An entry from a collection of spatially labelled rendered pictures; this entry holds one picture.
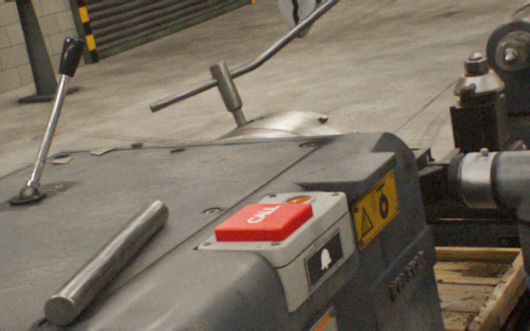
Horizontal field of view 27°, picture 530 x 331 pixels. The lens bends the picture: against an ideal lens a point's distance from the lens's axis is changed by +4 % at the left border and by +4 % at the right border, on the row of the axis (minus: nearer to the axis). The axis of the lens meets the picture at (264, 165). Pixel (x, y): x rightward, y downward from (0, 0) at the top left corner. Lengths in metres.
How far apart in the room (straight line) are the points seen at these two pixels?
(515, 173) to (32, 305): 0.80
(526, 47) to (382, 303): 1.38
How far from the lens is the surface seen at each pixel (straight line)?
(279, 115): 1.35
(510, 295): 1.62
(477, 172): 1.46
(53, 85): 10.16
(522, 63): 2.35
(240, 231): 0.82
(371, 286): 1.01
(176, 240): 0.86
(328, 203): 0.88
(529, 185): 1.44
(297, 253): 0.81
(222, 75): 1.35
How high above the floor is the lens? 1.51
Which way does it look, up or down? 14 degrees down
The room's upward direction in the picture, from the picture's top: 10 degrees counter-clockwise
